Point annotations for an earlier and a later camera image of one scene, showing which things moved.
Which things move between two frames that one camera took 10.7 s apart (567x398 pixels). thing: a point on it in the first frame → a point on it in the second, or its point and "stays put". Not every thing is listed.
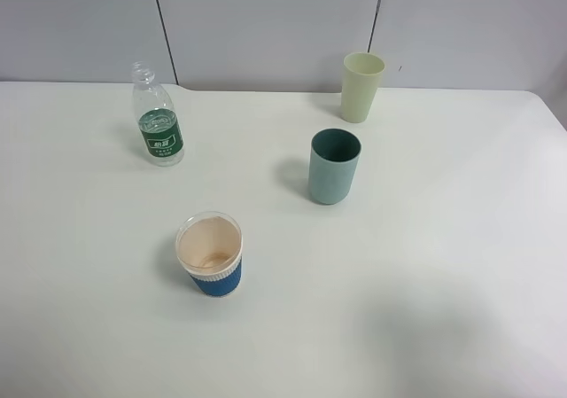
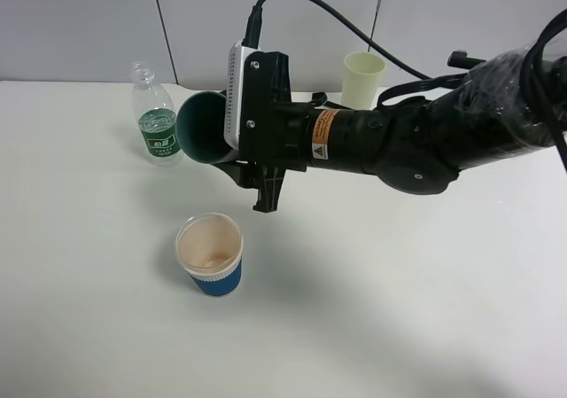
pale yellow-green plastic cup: (361, 78) stays put
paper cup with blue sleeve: (209, 245) stays put
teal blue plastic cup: (334, 154) → (200, 122)
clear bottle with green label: (159, 128) stays put
